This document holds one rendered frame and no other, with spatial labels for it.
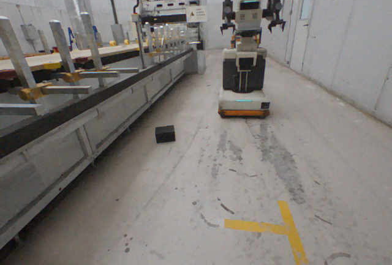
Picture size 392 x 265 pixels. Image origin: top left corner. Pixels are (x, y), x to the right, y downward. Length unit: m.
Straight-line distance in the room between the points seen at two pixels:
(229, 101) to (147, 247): 1.70
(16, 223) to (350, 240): 1.75
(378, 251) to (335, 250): 0.20
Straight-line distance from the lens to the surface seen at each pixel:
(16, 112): 0.86
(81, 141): 1.69
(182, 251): 1.18
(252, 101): 2.33
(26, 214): 1.48
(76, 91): 1.00
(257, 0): 2.22
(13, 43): 1.10
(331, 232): 1.39
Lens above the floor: 1.02
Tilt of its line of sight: 24 degrees down
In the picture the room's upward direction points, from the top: 3 degrees counter-clockwise
